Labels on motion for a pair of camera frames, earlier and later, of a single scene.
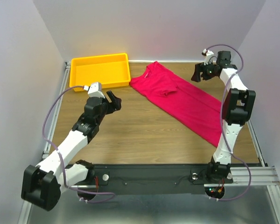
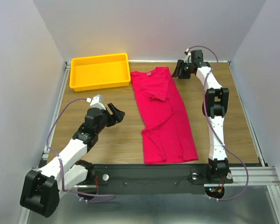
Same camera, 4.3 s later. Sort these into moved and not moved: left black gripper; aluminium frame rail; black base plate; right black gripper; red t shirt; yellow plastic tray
Moved: red t shirt; right black gripper; left black gripper
Not moved: aluminium frame rail; black base plate; yellow plastic tray
